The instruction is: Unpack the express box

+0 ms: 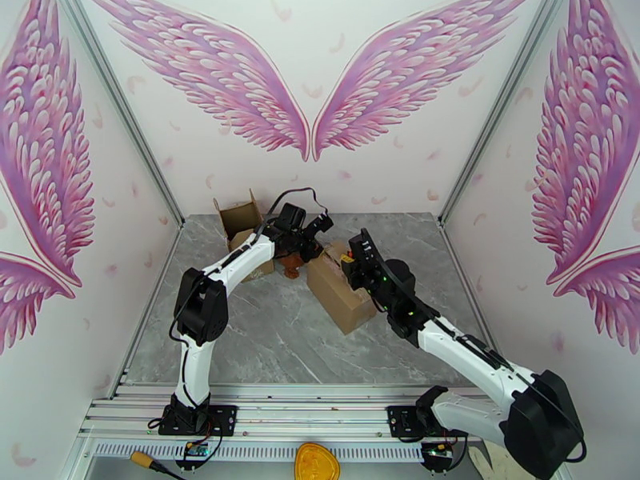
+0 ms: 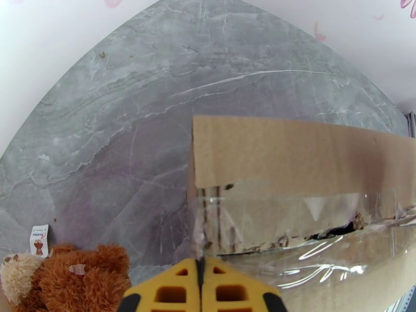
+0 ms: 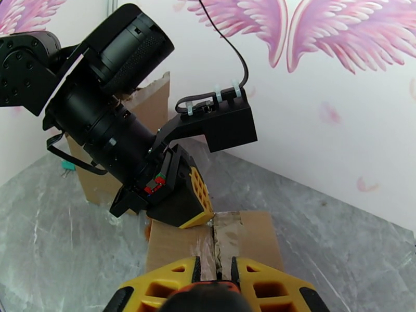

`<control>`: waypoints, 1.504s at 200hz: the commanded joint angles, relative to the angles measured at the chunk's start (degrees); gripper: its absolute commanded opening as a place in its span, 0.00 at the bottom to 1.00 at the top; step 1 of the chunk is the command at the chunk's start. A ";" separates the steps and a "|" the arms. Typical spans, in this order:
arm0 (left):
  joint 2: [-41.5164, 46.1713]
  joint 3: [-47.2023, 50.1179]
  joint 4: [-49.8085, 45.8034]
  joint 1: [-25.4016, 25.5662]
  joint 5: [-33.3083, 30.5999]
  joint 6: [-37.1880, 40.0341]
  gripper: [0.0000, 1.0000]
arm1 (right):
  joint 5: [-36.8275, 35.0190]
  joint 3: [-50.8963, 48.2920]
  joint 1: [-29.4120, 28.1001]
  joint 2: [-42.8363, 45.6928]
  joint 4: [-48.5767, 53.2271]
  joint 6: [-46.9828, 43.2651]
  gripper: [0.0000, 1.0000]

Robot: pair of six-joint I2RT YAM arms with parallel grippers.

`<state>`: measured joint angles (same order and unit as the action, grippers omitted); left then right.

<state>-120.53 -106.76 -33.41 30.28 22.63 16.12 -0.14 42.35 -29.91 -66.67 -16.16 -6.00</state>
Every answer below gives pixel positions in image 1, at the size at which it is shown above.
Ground plain brown cardboard box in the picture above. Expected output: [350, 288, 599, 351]
[306, 242, 378, 336]

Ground brown plush toy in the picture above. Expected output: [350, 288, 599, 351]
[278, 253, 305, 281]

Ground printed brown cardboard box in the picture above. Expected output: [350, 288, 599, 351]
[214, 188, 277, 285]

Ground yellow round disc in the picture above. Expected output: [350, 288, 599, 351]
[294, 442, 341, 480]

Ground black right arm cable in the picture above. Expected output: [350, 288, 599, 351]
[359, 226, 587, 465]

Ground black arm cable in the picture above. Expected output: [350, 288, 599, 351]
[167, 186, 330, 345]
[359, 226, 587, 465]

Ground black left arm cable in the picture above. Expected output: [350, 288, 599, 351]
[167, 186, 330, 345]

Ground aluminium table edge rail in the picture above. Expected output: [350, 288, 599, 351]
[107, 224, 187, 401]
[438, 223, 502, 366]

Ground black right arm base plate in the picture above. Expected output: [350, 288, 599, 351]
[387, 405, 451, 441]

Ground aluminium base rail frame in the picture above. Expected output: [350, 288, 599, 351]
[77, 383, 501, 480]

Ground aluminium corner post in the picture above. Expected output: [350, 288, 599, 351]
[438, 0, 576, 229]
[54, 0, 187, 230]

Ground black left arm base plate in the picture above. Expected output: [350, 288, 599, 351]
[158, 404, 238, 437]

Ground white slotted cable duct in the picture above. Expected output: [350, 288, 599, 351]
[92, 439, 431, 463]

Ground yellow connector with black cable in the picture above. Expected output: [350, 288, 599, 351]
[130, 450, 189, 480]

